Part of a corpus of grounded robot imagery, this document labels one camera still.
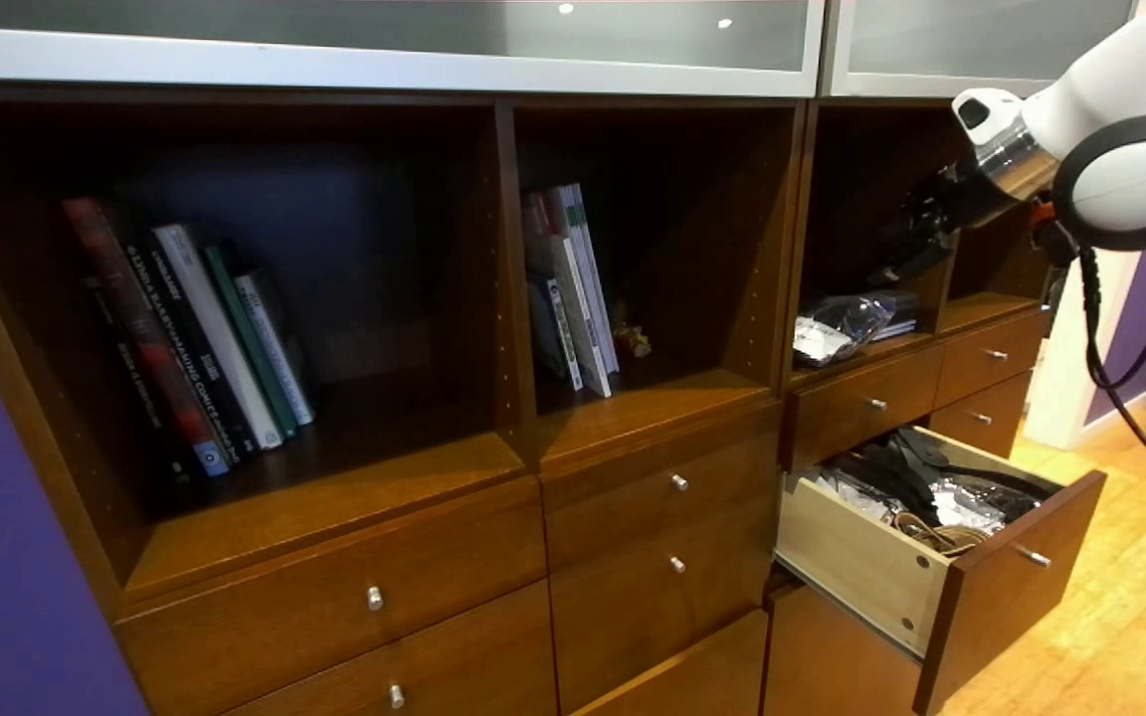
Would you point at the black leaning book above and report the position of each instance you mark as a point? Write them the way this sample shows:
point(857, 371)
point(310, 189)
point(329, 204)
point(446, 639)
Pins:
point(182, 364)

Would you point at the dark clothing in drawer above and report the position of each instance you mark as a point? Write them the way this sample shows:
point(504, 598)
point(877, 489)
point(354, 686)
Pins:
point(906, 462)

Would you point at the red leaning book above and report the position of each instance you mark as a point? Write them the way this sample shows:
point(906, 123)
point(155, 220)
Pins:
point(122, 303)

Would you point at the small brown figurine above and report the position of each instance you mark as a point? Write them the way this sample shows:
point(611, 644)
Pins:
point(629, 338)

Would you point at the dark wooden shelf cabinet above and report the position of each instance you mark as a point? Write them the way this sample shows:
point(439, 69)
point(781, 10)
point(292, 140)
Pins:
point(337, 501)

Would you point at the green leaning book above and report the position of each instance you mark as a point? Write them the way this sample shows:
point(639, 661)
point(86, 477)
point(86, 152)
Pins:
point(248, 342)

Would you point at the open wooden drawer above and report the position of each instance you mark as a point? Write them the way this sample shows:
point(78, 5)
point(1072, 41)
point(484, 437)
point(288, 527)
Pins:
point(1013, 580)

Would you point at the dark leaning book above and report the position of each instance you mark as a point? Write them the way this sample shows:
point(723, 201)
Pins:
point(537, 291)

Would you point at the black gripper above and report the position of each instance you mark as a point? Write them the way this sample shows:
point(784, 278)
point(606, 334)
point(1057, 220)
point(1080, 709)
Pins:
point(972, 204)

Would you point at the frosted glass cabinet door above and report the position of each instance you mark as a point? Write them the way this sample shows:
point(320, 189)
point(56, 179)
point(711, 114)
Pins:
point(946, 41)
point(337, 31)

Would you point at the pale grey leaning book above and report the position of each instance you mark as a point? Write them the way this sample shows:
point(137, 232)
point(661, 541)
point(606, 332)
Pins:
point(279, 350)

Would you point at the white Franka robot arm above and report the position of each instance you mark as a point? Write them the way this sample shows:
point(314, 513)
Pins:
point(1133, 65)

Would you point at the large white leaning book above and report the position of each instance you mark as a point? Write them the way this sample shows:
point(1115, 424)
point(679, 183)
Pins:
point(215, 332)

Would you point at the wooden drawer with knob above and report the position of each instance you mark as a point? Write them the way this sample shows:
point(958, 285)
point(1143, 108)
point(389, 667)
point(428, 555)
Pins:
point(267, 610)
point(627, 511)
point(1009, 401)
point(836, 416)
point(493, 656)
point(719, 580)
point(972, 364)

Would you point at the white plastic packet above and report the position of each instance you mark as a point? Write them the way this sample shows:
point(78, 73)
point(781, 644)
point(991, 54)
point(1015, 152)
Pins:
point(963, 505)

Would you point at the clear ziploc bag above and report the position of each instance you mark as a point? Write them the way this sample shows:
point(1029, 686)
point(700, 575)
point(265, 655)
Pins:
point(845, 323)

